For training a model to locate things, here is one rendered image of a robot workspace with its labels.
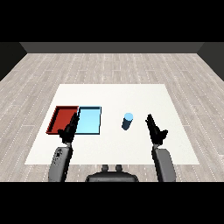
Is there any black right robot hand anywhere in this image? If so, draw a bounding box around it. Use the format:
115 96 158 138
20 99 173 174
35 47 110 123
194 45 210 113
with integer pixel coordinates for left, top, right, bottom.
145 113 169 147

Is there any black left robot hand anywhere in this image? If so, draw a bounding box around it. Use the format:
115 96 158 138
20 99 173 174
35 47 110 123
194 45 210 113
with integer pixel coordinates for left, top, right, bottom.
57 111 81 146

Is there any red shallow open box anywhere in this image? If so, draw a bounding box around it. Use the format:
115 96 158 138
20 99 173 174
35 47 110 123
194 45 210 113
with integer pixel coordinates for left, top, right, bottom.
45 105 80 136

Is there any light blue shallow open box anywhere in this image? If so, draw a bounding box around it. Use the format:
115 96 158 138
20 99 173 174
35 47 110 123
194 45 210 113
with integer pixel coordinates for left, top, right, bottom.
73 106 102 136

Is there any small blue can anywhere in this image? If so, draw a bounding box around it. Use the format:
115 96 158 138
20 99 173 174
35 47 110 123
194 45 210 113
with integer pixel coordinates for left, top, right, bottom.
121 112 135 131

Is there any dark grey robot body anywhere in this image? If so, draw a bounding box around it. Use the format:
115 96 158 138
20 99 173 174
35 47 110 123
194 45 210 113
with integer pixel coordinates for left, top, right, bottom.
85 164 140 183

